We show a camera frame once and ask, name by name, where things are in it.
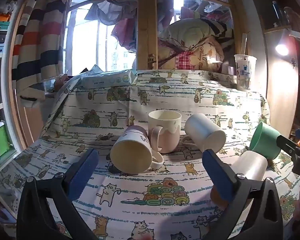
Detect cream cup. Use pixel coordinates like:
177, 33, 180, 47
231, 150, 269, 181

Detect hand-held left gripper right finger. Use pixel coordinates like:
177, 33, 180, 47
202, 149, 283, 240

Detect clip-on lamp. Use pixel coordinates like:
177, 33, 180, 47
274, 28, 300, 57

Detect lavender and white cup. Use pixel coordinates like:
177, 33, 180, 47
110, 125, 164, 175

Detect clear printed plastic cup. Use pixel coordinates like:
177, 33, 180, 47
233, 54, 258, 92

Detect green cup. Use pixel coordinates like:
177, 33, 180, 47
249, 122, 282, 160

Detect pink and cream mug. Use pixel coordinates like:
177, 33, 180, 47
148, 110, 182, 154

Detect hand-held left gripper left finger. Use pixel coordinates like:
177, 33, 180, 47
16, 148, 99, 240

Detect cat print tablecloth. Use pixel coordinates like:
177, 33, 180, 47
0, 69, 300, 240

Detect pile of bedding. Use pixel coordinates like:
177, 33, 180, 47
157, 17, 235, 71

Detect hanging clothes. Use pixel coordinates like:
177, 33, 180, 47
84, 0, 175, 53

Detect wet wipes pack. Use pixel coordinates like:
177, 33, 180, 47
80, 69, 136, 90

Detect striped hanging cloth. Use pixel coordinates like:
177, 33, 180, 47
11, 0, 71, 102

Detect wooden post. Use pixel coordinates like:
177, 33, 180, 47
136, 0, 158, 70

